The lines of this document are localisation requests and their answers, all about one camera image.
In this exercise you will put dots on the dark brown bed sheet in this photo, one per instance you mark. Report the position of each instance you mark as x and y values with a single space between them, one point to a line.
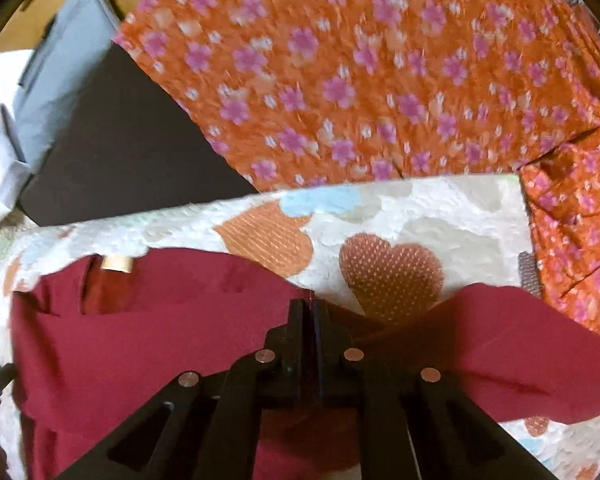
127 148

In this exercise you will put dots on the dark red small garment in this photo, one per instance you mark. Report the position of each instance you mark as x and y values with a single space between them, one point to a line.
91 345

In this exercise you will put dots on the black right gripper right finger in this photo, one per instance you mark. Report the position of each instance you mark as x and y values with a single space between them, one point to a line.
410 427

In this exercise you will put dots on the cream quilted patchwork blanket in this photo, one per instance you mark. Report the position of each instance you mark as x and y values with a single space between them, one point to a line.
477 227

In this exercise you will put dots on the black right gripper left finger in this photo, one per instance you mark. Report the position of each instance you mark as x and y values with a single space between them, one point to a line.
205 427

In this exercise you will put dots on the orange floral fabric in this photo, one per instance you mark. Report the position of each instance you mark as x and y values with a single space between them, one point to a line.
307 92

